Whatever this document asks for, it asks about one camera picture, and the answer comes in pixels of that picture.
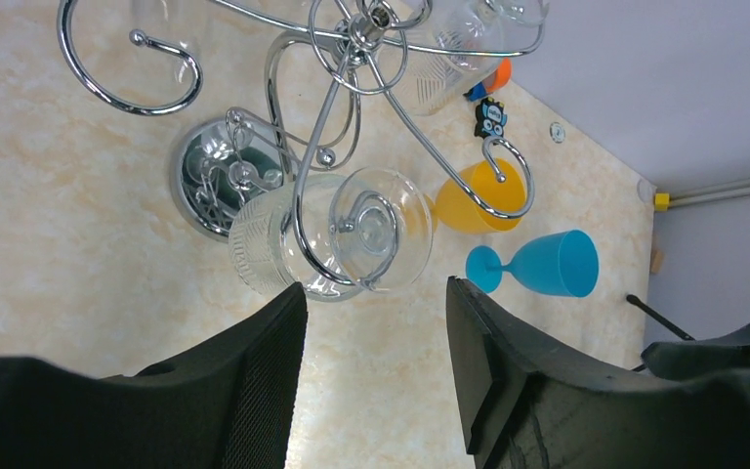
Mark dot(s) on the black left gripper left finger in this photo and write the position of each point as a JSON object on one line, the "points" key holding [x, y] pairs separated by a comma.
{"points": [[227, 402]]}

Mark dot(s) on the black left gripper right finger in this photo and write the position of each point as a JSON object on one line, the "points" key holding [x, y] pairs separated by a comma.
{"points": [[527, 400]]}

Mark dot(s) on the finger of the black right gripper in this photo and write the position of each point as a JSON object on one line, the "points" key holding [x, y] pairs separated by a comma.
{"points": [[685, 360]]}

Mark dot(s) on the blue plastic wine glass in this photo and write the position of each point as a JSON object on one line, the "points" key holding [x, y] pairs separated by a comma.
{"points": [[564, 264]]}

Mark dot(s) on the clear wine glass front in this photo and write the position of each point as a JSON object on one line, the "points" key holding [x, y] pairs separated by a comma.
{"points": [[372, 230]]}

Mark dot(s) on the chrome wine glass rack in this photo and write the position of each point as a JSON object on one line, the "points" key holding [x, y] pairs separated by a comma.
{"points": [[199, 107]]}

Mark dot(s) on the black tripod stand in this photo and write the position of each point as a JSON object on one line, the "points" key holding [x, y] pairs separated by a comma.
{"points": [[654, 315]]}

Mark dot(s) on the yellow corner block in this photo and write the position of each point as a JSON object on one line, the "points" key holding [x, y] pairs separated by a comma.
{"points": [[661, 201]]}

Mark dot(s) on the blue orange toy car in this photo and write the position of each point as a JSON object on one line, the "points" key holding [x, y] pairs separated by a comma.
{"points": [[492, 83]]}

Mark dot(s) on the clear textured glass right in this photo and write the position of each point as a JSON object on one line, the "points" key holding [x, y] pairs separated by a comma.
{"points": [[451, 35]]}

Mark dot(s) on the aluminium frame rail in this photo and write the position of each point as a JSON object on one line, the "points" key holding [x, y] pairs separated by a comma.
{"points": [[716, 193]]}

